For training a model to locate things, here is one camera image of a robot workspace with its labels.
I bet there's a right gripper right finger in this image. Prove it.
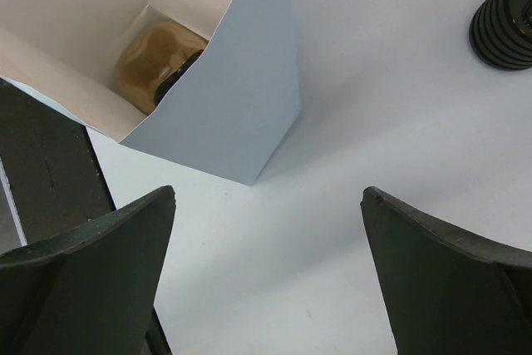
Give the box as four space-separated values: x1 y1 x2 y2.
361 187 531 354

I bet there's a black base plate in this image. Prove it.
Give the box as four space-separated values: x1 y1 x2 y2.
1 81 116 245

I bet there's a black lid stack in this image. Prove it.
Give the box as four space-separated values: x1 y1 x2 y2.
469 0 531 71

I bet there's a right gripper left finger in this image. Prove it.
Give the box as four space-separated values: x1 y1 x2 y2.
1 185 175 354

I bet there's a light blue paper bag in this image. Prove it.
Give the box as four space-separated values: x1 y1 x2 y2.
1 0 300 185

